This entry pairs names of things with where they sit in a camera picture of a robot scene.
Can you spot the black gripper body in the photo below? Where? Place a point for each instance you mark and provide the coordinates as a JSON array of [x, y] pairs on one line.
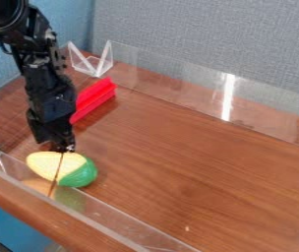
[[52, 96]]

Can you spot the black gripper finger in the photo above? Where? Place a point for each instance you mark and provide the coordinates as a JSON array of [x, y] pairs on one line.
[[54, 131]]

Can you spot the yellow green toy corn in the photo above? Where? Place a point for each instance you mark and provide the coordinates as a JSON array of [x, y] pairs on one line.
[[70, 169]]

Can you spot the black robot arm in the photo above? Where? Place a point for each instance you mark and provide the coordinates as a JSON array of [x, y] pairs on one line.
[[27, 39]]

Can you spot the red plastic block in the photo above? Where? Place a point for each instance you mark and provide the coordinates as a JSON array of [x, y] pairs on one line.
[[92, 97]]

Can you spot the clear acrylic corner bracket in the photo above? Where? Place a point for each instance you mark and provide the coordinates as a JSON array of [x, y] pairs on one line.
[[90, 65]]

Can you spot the clear acrylic front wall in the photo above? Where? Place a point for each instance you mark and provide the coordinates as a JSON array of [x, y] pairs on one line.
[[58, 206]]

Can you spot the clear acrylic wall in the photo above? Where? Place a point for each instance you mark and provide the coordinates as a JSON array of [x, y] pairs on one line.
[[251, 104], [58, 206]]

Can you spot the clear acrylic back wall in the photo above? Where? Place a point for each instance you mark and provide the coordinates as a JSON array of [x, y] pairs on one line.
[[251, 104]]

